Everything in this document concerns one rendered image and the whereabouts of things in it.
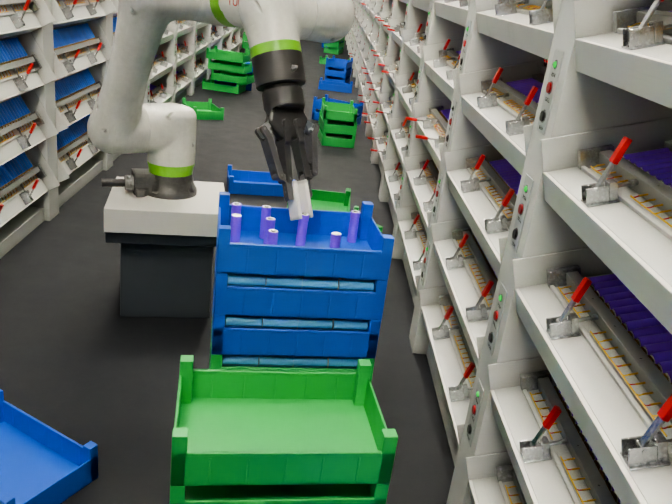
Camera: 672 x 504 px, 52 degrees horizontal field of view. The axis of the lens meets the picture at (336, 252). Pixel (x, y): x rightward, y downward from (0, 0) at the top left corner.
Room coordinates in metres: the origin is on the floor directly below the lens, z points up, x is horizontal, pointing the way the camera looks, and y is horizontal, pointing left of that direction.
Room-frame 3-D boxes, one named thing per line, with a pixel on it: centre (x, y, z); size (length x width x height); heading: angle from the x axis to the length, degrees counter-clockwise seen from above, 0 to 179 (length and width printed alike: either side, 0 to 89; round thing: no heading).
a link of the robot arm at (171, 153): (1.85, 0.50, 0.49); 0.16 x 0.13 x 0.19; 131
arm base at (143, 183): (1.83, 0.54, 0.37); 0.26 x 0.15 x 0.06; 114
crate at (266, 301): (1.18, 0.07, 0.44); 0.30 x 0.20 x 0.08; 102
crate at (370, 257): (1.18, 0.07, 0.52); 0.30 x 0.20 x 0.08; 102
